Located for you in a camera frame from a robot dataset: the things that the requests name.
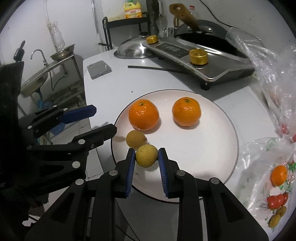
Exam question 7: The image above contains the orange mandarin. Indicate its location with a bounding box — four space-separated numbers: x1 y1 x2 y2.
270 165 288 187
128 100 160 130
172 97 201 127

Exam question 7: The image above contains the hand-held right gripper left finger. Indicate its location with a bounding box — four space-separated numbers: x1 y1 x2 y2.
24 148 136 241

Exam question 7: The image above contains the thin grey wall pipe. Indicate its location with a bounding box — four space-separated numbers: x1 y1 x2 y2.
91 0 99 33

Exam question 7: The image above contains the black cooker cable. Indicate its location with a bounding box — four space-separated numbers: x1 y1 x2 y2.
199 0 232 27

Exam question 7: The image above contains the white plate with dark rim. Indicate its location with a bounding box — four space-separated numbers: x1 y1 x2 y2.
111 89 239 204

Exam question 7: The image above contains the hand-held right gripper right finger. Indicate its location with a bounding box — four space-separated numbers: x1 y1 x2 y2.
158 147 270 241

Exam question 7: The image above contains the black chopstick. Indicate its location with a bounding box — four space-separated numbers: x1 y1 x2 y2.
128 65 189 75

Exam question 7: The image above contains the black wok with wooden handle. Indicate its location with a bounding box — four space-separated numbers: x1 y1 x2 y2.
169 3 241 58

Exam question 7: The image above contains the steel faucet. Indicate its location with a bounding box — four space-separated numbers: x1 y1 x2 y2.
31 49 48 66

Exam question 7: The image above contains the steel sink with faucet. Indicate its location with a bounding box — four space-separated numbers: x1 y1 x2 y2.
18 54 87 121

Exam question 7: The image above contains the printed clear plastic bag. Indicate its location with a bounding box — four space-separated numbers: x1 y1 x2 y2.
238 137 296 234

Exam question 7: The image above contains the grey smartphone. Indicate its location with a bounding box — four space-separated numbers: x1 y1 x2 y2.
87 60 112 80

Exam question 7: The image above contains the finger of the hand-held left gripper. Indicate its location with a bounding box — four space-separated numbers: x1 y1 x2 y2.
20 104 97 138
26 123 117 174

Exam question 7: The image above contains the dark vertical pipe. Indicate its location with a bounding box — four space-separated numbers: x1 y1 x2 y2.
146 0 158 35

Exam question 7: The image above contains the black metal rack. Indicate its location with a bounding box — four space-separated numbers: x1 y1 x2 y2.
102 13 149 50

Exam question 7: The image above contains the large clear plastic bag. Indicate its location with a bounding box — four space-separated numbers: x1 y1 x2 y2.
225 27 296 144

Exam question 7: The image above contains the steel pot lid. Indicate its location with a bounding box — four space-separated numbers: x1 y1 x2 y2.
113 36 155 59

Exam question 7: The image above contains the black coiled spring rod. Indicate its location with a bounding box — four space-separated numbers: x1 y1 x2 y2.
14 40 26 62

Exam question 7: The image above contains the steel bowl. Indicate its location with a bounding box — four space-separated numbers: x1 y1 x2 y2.
50 44 76 61

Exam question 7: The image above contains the clear plastic bottle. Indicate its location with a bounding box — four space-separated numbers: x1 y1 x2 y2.
48 21 65 51

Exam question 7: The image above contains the yellow detergent bottle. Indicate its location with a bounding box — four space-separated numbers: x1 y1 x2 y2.
124 0 142 19

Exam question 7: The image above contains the steel induction cooker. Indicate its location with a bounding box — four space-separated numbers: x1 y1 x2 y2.
142 35 256 91

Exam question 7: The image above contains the red label bottle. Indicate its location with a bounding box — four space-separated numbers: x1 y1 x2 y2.
189 5 201 19

